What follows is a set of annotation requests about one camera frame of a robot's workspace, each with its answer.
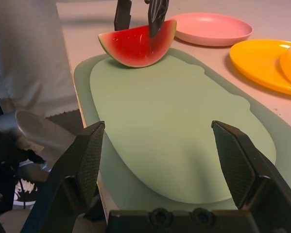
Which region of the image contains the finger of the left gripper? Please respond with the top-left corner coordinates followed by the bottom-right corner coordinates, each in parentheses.
top-left (145, 0), bottom-right (170, 38)
top-left (114, 0), bottom-right (133, 32)

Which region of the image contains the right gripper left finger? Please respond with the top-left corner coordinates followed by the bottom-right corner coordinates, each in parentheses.
top-left (21, 120), bottom-right (105, 233)

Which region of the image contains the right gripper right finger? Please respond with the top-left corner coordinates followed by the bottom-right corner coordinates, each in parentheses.
top-left (211, 120), bottom-right (291, 219)

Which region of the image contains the red watermelon slice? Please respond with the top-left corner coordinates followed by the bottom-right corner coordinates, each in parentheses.
top-left (98, 19), bottom-right (177, 68)

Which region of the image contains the pink round plate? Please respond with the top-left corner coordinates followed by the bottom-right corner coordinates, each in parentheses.
top-left (168, 13), bottom-right (254, 47)

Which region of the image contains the green silicone cutting mat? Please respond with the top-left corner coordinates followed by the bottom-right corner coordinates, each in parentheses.
top-left (74, 48), bottom-right (291, 212)

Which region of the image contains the white hanging sheet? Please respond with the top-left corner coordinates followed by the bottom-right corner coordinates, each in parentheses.
top-left (0, 0), bottom-right (80, 119)

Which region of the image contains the yellow round plate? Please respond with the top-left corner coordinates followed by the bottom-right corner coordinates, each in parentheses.
top-left (229, 39), bottom-right (291, 98)

